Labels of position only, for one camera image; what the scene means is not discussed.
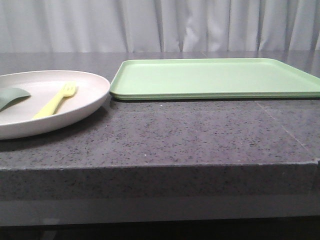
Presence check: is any yellow plastic fork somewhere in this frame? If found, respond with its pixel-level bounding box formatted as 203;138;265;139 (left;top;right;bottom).
32;81;77;119

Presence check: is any white round plate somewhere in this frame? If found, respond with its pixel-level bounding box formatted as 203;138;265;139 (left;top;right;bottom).
0;70;110;140

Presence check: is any light green tray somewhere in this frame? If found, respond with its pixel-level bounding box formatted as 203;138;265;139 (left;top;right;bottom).
109;58;320;101

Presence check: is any green plastic spoon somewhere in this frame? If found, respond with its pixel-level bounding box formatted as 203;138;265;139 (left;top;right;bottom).
0;87;31;111

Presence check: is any white curtain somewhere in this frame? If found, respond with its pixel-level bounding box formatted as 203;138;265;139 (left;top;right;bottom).
0;0;320;53

